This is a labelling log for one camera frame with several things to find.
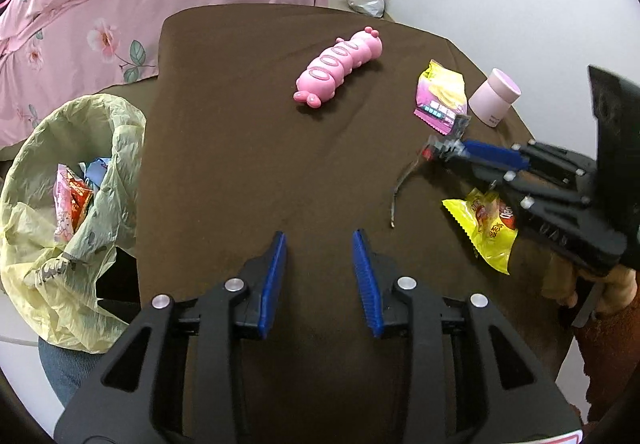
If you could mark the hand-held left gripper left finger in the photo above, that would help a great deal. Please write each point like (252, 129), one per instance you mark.
(272, 284)

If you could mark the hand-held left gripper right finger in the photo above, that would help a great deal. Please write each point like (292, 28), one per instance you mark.
(367, 284)

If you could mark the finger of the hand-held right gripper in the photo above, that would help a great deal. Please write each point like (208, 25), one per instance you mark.
(495, 153)
(505, 181)

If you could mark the small dark wrapper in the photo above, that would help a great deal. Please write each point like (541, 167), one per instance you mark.
(442, 147)

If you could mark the bin with yellow-green bag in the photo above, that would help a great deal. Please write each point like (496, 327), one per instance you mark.
(50, 284)

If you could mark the pink cup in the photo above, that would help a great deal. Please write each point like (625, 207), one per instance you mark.
(492, 97)

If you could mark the pink yellow snack packet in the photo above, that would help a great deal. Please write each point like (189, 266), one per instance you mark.
(440, 94)

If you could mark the thin dark strip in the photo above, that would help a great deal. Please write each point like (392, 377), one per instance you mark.
(400, 189)

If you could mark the pink caterpillar toy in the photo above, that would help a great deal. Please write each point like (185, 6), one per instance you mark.
(335, 67)

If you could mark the blue wrapper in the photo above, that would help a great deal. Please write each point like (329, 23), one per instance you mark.
(95, 170)

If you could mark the red snack packet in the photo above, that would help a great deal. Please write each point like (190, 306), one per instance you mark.
(72, 204)

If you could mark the person's jeans leg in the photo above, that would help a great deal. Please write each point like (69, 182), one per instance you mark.
(65, 374)

